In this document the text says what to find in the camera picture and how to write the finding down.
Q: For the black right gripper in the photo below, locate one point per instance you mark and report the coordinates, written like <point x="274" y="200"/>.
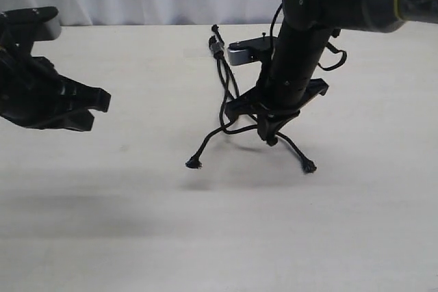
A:
<point x="285" y="85"/>

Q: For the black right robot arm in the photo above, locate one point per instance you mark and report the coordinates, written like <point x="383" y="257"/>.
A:
<point x="308" y="25"/>

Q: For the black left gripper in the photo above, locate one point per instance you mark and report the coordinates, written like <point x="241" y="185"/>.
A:
<point x="35" y="96"/>

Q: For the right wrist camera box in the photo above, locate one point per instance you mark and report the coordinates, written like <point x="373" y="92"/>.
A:
<point x="249" y="51"/>

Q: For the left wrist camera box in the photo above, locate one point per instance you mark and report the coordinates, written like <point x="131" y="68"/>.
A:
<point x="35" y="24"/>

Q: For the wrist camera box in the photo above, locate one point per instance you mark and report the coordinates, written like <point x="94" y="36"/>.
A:
<point x="35" y="24"/>
<point x="249" y="51"/>

